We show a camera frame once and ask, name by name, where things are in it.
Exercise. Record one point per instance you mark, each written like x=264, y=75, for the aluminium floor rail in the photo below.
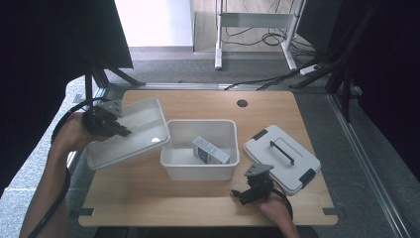
x=74, y=158
x=366, y=158

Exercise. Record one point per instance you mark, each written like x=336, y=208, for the person's left hand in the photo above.
x=71, y=132

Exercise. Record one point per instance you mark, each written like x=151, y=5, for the round dark table grommet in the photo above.
x=242, y=103

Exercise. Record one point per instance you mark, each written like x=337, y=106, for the black metal stand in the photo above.
x=89, y=86
x=345, y=89

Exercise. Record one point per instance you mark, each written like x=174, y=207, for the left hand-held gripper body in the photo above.
x=99, y=122

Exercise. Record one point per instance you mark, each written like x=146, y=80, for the black curtain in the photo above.
x=33, y=59
x=386, y=66

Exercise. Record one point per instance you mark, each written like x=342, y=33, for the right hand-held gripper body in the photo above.
x=259, y=188

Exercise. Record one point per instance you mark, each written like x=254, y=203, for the small grey white carton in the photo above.
x=209, y=151

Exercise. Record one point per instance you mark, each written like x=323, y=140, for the white metal desk frame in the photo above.
x=254, y=20

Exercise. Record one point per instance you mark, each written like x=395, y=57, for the white bin lid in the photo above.
x=142, y=129

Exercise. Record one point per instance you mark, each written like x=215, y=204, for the person's right hand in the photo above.
x=274, y=210

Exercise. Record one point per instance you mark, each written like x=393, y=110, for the white plastic storage box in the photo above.
x=180, y=165

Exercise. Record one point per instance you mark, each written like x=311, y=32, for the white power strip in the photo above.
x=309, y=69

